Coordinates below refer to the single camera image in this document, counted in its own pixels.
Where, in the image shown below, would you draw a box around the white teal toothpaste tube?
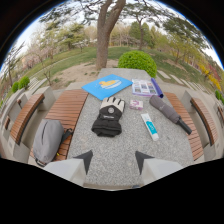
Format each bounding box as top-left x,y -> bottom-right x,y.
140,112 -> 160,142

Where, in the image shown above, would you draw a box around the grey backpack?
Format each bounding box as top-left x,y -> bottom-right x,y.
32,118 -> 74,167

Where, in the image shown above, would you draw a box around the wooden slat bench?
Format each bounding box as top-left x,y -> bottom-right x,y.
29,88 -> 90,163
163,91 -> 205,162

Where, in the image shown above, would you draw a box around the folded grey umbrella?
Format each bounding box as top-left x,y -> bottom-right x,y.
148,94 -> 193,136

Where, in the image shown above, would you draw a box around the black white winter glove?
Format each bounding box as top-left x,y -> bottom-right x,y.
91,96 -> 126,138

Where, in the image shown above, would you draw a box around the small pink white box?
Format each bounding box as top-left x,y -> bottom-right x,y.
129,99 -> 144,111

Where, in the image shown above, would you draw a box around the curved wooden bench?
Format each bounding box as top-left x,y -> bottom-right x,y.
9,92 -> 46,145
190,97 -> 219,147

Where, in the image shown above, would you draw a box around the purple tube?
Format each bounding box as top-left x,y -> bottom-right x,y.
150,77 -> 165,99

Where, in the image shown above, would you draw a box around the open picture booklet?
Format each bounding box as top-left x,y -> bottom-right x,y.
131,78 -> 158,98

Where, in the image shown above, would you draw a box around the small round green shrub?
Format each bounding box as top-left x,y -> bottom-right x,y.
18,76 -> 31,90

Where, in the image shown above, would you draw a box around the round green bush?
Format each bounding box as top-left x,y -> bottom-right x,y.
117,49 -> 158,79

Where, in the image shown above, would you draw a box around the large tree trunk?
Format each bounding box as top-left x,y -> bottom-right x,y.
95,0 -> 127,71

